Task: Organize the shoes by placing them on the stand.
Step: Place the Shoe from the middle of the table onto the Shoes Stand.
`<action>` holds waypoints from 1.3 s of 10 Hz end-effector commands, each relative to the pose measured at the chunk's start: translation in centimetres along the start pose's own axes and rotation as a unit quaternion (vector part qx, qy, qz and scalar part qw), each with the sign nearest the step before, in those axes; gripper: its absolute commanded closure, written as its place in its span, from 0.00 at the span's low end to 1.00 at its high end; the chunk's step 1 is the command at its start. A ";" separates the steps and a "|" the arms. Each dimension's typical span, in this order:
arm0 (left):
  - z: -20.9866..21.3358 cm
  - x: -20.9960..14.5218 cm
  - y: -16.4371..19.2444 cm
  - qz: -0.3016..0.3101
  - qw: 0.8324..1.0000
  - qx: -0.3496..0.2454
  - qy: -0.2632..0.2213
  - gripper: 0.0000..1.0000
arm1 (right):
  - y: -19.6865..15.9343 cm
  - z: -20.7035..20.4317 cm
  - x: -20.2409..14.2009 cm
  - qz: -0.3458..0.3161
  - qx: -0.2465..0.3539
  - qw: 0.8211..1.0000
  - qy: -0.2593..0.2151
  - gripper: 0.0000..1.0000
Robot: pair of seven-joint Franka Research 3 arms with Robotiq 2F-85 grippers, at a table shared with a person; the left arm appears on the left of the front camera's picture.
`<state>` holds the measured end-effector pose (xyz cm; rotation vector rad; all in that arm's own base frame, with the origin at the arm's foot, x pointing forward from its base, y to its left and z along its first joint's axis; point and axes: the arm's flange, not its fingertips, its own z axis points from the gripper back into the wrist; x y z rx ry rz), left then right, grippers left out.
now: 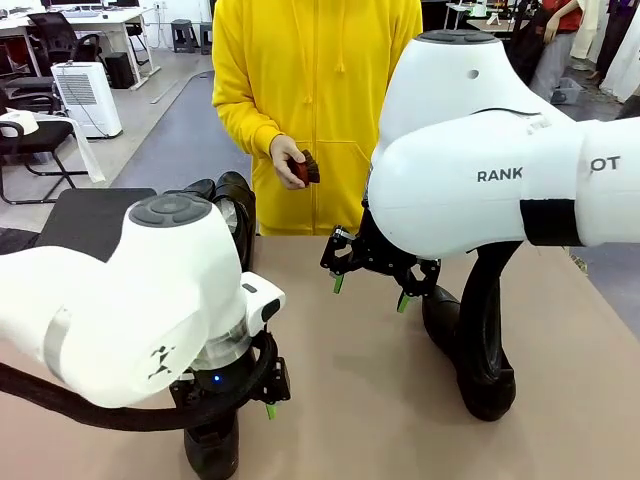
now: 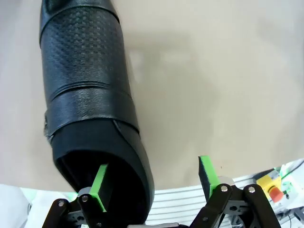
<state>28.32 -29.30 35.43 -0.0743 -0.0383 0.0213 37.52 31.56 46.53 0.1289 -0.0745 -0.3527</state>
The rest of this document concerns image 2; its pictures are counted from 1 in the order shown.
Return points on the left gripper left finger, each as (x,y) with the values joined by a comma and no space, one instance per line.
(95,187)

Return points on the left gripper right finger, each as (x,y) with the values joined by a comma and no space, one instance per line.
(209,175)

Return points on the black leather shoe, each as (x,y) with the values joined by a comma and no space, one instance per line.
(85,71)

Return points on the yellow emergency stop button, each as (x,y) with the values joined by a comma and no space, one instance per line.
(268,184)

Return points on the ribbed aluminium frame rail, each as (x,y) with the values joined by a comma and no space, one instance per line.
(180,199)

